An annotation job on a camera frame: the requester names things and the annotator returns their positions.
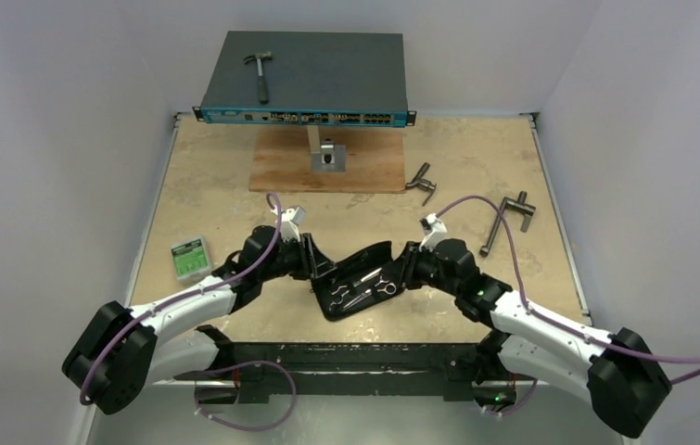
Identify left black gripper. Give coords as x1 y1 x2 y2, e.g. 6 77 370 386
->
259 233 335 283

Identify silver scissors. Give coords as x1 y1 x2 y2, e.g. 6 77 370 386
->
351 268 398 296
328 284 377 312

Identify black zip tool case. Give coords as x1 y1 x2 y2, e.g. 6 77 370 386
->
310 241 404 322

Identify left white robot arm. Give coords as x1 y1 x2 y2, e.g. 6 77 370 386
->
61 225 337 414

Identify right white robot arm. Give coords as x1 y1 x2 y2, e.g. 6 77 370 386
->
391 238 672 439

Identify brown wooden board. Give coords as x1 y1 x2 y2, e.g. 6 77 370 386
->
248 125 405 194

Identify green clear plastic box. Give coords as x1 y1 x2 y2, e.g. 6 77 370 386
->
170 235 212 283

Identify steel claw hammer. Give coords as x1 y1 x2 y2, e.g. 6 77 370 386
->
243 51 273 105

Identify aluminium table frame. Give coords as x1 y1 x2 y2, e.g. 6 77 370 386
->
87 110 621 444

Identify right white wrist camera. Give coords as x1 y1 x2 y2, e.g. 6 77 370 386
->
419 213 447 251

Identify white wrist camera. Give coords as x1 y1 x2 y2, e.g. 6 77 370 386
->
419 213 447 251
279 206 306 242

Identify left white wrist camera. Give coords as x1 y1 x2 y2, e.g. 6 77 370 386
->
279 206 306 242

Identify grey metal stand bracket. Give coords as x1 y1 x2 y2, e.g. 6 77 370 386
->
307 125 347 173

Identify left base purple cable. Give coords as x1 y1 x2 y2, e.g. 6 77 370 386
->
193 359 299 432

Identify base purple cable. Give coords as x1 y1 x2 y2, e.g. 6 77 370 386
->
193 359 299 432
479 377 538 419

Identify large dark metal handle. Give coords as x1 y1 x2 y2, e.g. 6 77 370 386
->
478 190 537 258

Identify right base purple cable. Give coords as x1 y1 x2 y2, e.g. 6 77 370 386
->
479 377 538 419

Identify blue rack network switch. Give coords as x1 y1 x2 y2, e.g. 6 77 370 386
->
193 31 417 128

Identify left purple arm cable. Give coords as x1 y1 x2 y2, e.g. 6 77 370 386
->
79 192 285 407

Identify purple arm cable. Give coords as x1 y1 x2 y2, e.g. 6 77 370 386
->
79 192 285 407
432 195 700 387

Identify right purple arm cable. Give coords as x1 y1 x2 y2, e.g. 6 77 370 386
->
432 195 700 387

